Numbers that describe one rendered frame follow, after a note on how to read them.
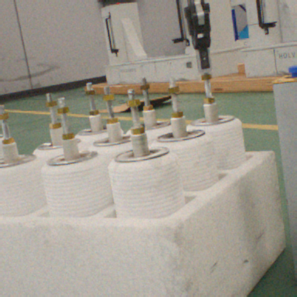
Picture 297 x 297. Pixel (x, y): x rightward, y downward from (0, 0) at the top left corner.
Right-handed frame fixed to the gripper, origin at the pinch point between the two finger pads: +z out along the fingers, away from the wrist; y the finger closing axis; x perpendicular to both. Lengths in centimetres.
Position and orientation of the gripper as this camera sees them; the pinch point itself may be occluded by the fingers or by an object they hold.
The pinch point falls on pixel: (203, 60)
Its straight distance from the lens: 97.5
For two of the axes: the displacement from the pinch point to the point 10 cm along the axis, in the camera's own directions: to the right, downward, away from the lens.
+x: -9.9, 1.6, 0.5
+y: 0.1, -2.0, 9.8
